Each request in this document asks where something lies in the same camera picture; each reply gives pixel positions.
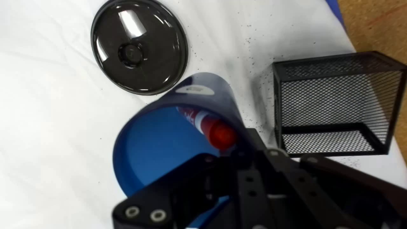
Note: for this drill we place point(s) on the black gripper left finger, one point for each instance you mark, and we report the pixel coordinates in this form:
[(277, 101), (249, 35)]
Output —
[(170, 195)]

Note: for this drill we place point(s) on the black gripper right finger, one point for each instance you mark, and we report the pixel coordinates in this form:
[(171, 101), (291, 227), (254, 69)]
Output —
[(331, 195)]

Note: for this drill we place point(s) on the blue plastic cup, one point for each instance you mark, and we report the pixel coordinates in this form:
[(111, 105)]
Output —
[(153, 148)]

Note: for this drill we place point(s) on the red and white marker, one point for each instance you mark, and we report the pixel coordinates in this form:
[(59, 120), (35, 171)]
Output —
[(221, 134)]

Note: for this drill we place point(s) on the white cloth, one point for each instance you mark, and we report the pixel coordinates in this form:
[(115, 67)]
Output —
[(43, 128)]

